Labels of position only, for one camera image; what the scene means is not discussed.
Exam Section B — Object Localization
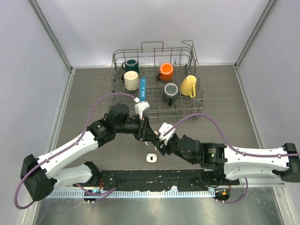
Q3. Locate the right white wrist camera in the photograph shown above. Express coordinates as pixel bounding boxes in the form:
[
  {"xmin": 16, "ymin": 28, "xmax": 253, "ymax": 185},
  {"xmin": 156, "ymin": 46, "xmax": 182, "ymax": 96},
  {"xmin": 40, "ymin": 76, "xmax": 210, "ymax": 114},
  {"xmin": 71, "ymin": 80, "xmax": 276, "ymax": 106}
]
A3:
[{"xmin": 158, "ymin": 122, "xmax": 176, "ymax": 145}]

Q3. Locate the yellow mug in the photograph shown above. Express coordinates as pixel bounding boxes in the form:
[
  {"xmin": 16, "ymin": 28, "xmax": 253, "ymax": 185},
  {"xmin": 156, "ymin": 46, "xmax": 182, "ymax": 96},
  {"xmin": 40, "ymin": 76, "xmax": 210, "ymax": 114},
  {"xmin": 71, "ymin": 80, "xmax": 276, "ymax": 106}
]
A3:
[{"xmin": 180, "ymin": 75, "xmax": 197, "ymax": 98}]

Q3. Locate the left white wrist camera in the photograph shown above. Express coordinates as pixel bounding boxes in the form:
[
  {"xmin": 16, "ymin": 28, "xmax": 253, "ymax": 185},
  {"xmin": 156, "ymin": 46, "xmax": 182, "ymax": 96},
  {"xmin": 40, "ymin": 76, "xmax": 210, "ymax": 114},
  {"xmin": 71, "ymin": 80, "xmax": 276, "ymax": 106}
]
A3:
[{"xmin": 134, "ymin": 97, "xmax": 150, "ymax": 120}]

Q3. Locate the cream textured mug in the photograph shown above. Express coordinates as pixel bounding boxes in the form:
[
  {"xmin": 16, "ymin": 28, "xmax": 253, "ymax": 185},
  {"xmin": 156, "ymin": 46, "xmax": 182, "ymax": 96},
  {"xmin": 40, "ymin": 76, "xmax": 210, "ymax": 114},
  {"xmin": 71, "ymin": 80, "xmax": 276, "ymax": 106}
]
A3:
[{"xmin": 123, "ymin": 71, "xmax": 139, "ymax": 91}]

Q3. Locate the white slotted cable duct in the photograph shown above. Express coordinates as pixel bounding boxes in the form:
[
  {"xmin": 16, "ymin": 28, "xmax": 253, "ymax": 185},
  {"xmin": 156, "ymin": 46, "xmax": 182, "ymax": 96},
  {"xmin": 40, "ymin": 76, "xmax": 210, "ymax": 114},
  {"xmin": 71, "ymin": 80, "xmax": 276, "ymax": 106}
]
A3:
[{"xmin": 48, "ymin": 188, "xmax": 215, "ymax": 199}]

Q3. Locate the blue plate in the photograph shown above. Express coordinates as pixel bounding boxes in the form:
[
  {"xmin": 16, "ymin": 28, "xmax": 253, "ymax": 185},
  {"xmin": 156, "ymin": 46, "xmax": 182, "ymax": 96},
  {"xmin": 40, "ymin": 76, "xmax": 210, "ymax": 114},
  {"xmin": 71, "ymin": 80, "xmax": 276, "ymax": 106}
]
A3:
[{"xmin": 139, "ymin": 77, "xmax": 146, "ymax": 101}]

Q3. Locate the grey mug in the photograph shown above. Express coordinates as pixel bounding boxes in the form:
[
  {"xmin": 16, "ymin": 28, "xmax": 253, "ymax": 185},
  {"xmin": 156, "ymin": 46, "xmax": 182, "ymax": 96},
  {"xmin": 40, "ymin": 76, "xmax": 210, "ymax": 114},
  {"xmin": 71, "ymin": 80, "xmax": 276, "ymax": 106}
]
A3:
[{"xmin": 162, "ymin": 83, "xmax": 179, "ymax": 107}]

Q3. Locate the orange mug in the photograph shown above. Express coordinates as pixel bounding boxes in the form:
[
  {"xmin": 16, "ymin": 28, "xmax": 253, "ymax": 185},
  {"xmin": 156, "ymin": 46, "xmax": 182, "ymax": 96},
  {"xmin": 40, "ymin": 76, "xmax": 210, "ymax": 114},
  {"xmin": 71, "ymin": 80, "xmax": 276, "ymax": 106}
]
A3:
[{"xmin": 156, "ymin": 62, "xmax": 174, "ymax": 82}]

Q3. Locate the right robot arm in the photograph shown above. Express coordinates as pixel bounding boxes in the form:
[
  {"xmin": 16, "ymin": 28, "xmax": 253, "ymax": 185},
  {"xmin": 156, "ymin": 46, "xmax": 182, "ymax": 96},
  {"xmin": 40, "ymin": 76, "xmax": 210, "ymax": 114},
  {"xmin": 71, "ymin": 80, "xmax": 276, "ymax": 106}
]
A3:
[{"xmin": 153, "ymin": 134, "xmax": 300, "ymax": 185}]

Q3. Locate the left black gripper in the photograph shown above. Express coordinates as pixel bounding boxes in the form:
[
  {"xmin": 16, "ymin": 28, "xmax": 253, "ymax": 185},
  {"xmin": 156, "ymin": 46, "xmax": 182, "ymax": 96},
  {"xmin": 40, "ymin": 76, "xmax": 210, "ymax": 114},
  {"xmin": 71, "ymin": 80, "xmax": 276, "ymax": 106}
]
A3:
[{"xmin": 115, "ymin": 114, "xmax": 159, "ymax": 142}]

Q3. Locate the grey wire dish rack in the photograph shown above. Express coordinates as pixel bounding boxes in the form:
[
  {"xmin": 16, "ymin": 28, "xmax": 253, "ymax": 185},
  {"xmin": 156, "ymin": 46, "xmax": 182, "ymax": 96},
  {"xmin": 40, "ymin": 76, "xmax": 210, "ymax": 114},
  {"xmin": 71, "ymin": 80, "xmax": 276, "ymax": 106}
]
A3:
[{"xmin": 111, "ymin": 40, "xmax": 207, "ymax": 121}]

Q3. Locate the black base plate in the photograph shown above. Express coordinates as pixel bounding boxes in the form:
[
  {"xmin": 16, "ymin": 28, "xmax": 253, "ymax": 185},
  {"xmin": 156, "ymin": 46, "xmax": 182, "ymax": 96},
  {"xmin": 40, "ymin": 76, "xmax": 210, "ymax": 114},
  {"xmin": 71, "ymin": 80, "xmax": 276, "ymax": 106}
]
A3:
[{"xmin": 92, "ymin": 169, "xmax": 240, "ymax": 192}]

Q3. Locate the dark green mug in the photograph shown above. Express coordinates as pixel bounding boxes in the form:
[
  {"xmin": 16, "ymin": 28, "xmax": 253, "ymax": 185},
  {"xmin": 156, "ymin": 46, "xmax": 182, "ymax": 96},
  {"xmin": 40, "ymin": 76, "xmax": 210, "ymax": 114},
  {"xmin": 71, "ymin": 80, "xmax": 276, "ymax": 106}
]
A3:
[{"xmin": 121, "ymin": 59, "xmax": 140, "ymax": 74}]

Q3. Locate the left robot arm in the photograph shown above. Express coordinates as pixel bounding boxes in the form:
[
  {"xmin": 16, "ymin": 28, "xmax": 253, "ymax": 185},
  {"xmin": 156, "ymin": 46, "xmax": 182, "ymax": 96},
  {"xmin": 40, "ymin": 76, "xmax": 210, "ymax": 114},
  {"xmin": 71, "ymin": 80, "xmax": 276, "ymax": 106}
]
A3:
[{"xmin": 20, "ymin": 101, "xmax": 158, "ymax": 202}]

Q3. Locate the white charging case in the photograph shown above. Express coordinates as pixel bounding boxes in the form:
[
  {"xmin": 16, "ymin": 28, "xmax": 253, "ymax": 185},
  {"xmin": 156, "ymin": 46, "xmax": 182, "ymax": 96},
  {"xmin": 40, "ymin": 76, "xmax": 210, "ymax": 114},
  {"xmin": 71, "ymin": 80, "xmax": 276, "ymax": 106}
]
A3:
[{"xmin": 146, "ymin": 153, "xmax": 158, "ymax": 163}]

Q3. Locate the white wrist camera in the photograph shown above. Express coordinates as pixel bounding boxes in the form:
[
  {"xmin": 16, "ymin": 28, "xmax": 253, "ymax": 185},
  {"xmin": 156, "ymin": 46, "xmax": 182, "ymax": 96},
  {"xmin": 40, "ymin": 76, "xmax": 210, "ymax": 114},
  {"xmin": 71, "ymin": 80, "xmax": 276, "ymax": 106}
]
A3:
[
  {"xmin": 134, "ymin": 97, "xmax": 150, "ymax": 120},
  {"xmin": 158, "ymin": 122, "xmax": 176, "ymax": 145}
]

